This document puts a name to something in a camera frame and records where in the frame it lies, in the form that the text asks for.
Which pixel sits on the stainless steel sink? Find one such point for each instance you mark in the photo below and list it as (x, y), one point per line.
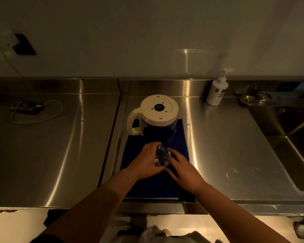
(294, 154)

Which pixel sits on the glass kettle with cream base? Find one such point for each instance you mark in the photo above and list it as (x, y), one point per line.
(159, 113)

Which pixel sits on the person's right hand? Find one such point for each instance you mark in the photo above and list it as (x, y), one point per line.
(187, 177)

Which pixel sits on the short clear drinking glass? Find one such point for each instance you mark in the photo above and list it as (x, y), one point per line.
(162, 155)

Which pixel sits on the person's left hand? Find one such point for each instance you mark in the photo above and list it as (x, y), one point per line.
(144, 164)

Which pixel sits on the black wall socket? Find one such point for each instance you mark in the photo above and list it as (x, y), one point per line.
(25, 46)

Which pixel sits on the black power strip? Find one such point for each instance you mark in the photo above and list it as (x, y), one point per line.
(25, 107)

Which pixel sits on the dark blue cloth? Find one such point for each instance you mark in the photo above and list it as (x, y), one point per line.
(134, 154)

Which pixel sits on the person's white shoe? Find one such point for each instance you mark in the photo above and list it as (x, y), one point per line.
(167, 232)

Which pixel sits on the white pump soap bottle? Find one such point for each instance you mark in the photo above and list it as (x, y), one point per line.
(216, 92)

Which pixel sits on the metal sink stopper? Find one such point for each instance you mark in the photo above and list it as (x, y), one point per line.
(263, 96)

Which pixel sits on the black control panel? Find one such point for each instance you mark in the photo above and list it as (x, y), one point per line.
(286, 86)

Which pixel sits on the person's shirt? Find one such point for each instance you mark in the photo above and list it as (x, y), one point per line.
(192, 237)

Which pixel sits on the person's right forearm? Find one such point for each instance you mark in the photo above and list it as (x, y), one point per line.
(235, 220)

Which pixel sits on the person's left forearm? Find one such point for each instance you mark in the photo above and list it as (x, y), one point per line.
(91, 212)

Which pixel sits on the white power adapter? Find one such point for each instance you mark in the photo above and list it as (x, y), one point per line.
(11, 39)

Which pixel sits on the person's dark sleeve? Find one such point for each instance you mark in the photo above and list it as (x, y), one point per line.
(46, 239)

